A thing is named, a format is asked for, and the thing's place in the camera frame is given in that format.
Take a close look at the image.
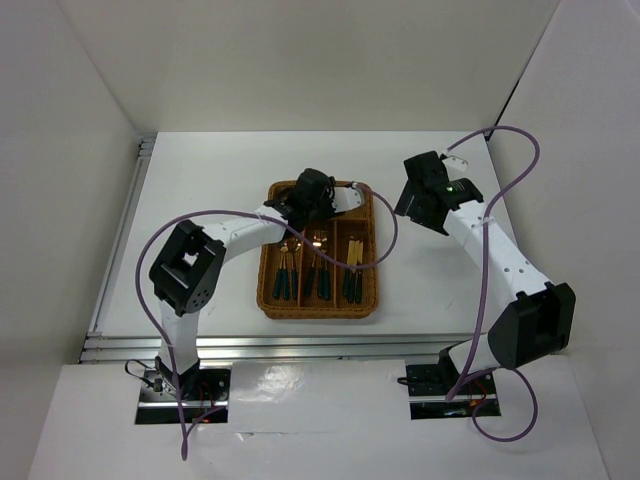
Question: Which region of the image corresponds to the brown wicker cutlery tray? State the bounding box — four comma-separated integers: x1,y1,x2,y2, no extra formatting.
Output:
256,192,379,320

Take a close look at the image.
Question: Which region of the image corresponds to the aluminium table front rail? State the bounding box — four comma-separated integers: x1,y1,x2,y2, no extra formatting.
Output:
79,334,466,364

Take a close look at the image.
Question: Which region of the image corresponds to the gold knife pile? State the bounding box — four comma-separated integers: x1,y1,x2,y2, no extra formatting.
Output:
342,236,355,298
347,240,359,303

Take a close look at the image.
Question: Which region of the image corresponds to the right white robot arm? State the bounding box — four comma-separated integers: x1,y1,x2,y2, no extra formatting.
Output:
395,151,576,392

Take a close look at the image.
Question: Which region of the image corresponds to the gold spoon pile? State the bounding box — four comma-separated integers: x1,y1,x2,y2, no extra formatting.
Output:
281,240,291,300

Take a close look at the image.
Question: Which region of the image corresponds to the aluminium left side rail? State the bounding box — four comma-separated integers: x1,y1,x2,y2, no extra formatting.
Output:
107,132,156,271

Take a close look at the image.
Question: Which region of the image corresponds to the gold spoon green handle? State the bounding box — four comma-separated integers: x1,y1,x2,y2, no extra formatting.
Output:
272,240,285,300
289,237,301,301

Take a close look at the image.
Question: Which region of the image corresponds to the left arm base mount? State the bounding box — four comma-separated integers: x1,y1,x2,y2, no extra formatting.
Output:
124,360,231,425

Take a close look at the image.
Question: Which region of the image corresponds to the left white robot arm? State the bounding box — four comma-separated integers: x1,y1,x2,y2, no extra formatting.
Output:
149,168,337,399

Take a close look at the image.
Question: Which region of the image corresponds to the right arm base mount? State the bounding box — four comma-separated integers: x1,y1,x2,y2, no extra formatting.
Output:
396,364,501,420

